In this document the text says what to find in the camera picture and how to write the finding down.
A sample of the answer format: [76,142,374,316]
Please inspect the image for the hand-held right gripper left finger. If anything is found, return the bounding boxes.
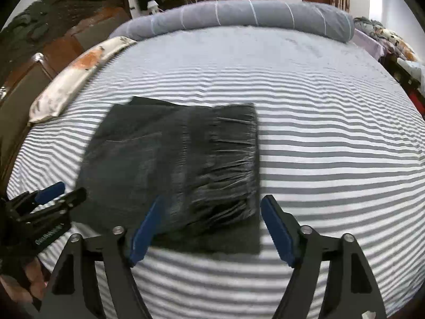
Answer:
[40,195,164,319]

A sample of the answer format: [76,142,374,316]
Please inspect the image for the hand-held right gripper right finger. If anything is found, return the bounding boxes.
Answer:
[260,194,387,319]

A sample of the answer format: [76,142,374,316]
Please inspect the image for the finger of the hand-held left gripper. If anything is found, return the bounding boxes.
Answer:
[31,188,87,216]
[7,182,66,211]

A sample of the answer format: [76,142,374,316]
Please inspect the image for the dark grey pants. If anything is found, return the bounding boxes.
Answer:
[71,96,263,255]

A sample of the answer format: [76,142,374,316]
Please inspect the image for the person's left hand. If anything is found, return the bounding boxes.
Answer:
[0,254,50,311]

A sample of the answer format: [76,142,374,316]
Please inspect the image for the grey white striped bed sheet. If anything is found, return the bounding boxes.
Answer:
[7,25,425,319]

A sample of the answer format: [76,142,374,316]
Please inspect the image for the floral pillow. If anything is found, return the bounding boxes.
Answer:
[28,36,137,123]

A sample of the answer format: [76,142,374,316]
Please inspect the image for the brown wooden headboard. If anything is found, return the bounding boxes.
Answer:
[0,0,133,193]

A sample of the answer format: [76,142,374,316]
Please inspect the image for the purple bed cloth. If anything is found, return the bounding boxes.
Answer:
[352,28,386,60]

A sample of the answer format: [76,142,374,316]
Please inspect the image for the grey rolled duvet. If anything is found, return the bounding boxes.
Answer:
[109,0,355,43]

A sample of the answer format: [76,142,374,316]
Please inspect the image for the floral clothes pile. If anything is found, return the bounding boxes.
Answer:
[354,16,419,62]

